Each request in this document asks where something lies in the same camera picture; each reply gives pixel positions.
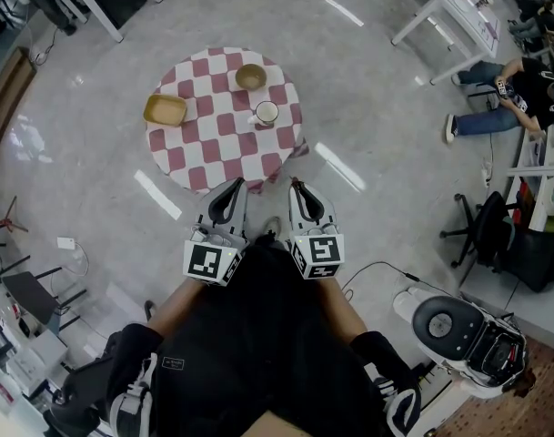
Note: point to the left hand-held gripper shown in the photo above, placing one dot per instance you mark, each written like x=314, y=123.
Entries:
x=208, y=262

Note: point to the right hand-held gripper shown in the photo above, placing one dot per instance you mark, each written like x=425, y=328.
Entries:
x=319, y=253

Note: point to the white cup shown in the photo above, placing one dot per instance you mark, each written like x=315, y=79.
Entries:
x=269, y=109

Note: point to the person's right forearm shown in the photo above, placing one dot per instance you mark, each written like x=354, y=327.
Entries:
x=345, y=310

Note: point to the person's left forearm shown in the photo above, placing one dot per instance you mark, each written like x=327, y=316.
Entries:
x=181, y=307

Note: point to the person's grey shoe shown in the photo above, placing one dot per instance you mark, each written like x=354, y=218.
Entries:
x=272, y=226

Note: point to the round checkered table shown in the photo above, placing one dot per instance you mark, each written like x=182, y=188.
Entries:
x=213, y=148

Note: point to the rectangular wooden tray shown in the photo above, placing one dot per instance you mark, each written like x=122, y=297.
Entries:
x=165, y=110

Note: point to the person's black clothing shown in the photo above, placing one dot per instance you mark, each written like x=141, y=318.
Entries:
x=258, y=335

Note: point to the round wooden bowl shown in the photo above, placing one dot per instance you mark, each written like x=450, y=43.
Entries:
x=250, y=78

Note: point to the white power adapter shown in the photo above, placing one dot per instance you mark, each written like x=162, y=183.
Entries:
x=66, y=243

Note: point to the black office chair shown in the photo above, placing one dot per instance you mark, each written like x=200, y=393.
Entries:
x=490, y=226

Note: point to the white power strip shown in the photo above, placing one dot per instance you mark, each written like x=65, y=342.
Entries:
x=486, y=173

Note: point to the black folding chair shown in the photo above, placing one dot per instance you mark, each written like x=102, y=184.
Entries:
x=31, y=296

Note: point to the red tripod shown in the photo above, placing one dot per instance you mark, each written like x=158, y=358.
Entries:
x=3, y=223

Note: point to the black bag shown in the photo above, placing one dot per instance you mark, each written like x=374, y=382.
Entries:
x=538, y=262

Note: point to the white shelving unit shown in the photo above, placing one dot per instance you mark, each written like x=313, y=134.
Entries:
x=540, y=171

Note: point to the brown wooden platform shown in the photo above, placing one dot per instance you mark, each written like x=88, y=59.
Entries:
x=8, y=107

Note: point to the cluttered white desk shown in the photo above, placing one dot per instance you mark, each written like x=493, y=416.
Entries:
x=17, y=380

